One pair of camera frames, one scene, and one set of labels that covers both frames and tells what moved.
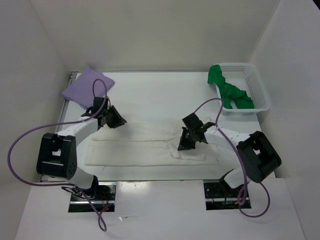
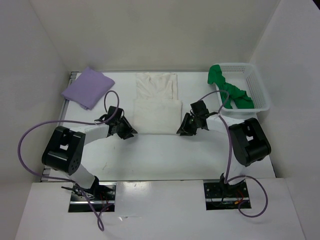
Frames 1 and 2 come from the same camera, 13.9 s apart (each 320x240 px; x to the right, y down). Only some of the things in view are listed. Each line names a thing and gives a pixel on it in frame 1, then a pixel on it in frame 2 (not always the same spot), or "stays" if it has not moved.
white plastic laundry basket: (247, 77) stays
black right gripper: (183, 144) -> (184, 128)
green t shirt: (227, 92) stays
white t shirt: (149, 143) -> (157, 109)
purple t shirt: (80, 92) stays
